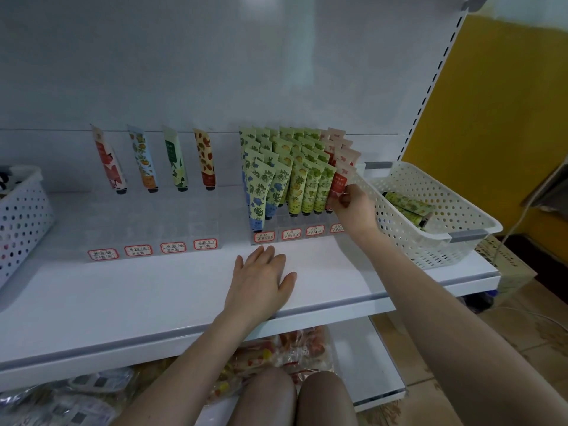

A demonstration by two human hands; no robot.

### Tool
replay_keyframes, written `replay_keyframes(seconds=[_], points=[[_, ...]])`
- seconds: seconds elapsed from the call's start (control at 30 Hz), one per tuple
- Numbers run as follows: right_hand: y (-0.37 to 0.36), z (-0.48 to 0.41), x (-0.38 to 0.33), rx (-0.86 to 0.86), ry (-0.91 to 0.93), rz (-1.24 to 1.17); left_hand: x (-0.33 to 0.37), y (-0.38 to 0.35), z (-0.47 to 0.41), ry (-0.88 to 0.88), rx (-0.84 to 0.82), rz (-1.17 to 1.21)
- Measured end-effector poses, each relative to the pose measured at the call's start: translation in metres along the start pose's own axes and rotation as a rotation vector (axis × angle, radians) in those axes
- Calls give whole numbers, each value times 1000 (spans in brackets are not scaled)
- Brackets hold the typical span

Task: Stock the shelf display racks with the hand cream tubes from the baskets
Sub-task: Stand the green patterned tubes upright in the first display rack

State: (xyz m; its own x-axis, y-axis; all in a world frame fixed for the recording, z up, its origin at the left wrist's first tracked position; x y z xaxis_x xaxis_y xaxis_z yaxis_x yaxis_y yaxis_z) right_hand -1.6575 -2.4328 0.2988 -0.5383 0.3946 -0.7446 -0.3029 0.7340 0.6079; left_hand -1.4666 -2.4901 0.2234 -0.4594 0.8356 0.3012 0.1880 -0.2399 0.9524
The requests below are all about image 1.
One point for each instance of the small brown cardboard box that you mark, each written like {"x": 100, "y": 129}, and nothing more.
{"x": 506, "y": 266}

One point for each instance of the pile of snack packets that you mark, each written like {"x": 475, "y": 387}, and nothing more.
{"x": 262, "y": 352}

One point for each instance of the person's right leg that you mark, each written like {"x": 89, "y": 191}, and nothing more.
{"x": 327, "y": 403}

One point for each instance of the person's leg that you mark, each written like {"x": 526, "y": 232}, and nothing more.
{"x": 327, "y": 403}
{"x": 264, "y": 403}

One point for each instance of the person's left leg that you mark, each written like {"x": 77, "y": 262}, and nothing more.
{"x": 264, "y": 403}

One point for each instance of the white metal shelf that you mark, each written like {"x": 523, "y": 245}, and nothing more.
{"x": 115, "y": 301}

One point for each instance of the person's right hand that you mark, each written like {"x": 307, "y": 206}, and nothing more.
{"x": 359, "y": 217}

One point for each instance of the pile of green hand cream tubes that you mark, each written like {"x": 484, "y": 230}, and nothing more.
{"x": 410, "y": 208}

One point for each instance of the white perforated plastic basket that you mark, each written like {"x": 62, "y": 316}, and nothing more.
{"x": 448, "y": 208}
{"x": 25, "y": 226}

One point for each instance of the person's right forearm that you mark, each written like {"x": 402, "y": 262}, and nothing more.
{"x": 466, "y": 337}

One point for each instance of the row of hand cream tubes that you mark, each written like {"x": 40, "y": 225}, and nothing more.
{"x": 204, "y": 159}

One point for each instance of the person's left forearm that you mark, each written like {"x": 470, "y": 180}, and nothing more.
{"x": 191, "y": 377}

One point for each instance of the clear divider tray with labels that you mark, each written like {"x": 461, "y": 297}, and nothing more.
{"x": 102, "y": 254}

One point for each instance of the person's left hand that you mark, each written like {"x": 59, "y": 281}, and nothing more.
{"x": 259, "y": 290}

